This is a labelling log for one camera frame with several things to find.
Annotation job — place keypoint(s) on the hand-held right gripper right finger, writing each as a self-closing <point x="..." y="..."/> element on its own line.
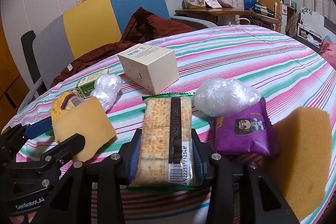
<point x="197" y="161"/>

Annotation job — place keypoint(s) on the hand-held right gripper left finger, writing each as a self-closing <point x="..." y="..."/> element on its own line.
<point x="132" y="158"/>

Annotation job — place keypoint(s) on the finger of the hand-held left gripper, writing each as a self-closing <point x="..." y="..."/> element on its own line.
<point x="36" y="128"/>
<point x="68" y="145"/>

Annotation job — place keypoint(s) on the yellow sponge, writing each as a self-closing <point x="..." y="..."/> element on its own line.
<point x="86" y="124"/>
<point x="302" y="150"/>

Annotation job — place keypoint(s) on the cracker packet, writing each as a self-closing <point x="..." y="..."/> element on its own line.
<point x="162" y="134"/>

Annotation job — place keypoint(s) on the large plastic bag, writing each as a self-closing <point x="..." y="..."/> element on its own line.
<point x="225" y="96"/>

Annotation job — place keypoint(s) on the person's left hand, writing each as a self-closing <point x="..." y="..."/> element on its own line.
<point x="17" y="220"/>

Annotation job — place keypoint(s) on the yellow textured scrub pad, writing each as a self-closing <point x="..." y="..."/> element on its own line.
<point x="64" y="102"/>

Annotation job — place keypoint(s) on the purple snack packet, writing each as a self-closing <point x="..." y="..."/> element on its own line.
<point x="241" y="132"/>

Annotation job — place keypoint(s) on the wooden wardrobe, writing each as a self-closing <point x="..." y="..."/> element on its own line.
<point x="8" y="77"/>

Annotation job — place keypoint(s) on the small green box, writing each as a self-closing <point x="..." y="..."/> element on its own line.
<point x="86" y="86"/>

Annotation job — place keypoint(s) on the small crumpled plastic bag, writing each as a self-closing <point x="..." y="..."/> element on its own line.
<point x="107" y="87"/>

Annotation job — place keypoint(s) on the cream cardboard box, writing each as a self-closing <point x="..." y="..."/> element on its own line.
<point x="155" y="69"/>

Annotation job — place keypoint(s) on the striped tablecloth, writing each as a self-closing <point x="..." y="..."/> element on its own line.
<point x="249" y="64"/>

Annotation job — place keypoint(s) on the grey yellow blue chair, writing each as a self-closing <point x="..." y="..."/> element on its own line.
<point x="86" y="22"/>

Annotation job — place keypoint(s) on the maroon cloth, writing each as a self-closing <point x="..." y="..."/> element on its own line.
<point x="149" y="27"/>

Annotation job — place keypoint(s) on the wooden side table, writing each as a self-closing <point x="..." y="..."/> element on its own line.
<point x="210" y="12"/>

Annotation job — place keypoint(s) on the pink cushion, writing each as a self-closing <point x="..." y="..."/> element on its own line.
<point x="329" y="52"/>

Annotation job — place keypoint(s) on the wooden desk shelf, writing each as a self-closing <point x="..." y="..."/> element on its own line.
<point x="265" y="1"/>

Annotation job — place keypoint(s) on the white floral storage box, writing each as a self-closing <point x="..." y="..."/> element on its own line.
<point x="312" y="19"/>

